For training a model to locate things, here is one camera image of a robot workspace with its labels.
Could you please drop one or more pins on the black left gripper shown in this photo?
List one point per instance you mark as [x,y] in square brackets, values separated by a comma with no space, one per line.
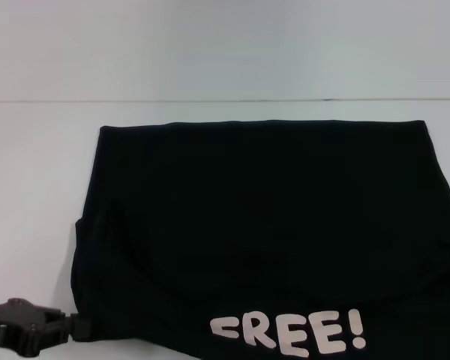
[15,324]

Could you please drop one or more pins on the black shirt with white print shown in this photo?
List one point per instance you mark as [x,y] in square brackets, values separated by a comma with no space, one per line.
[247,225]

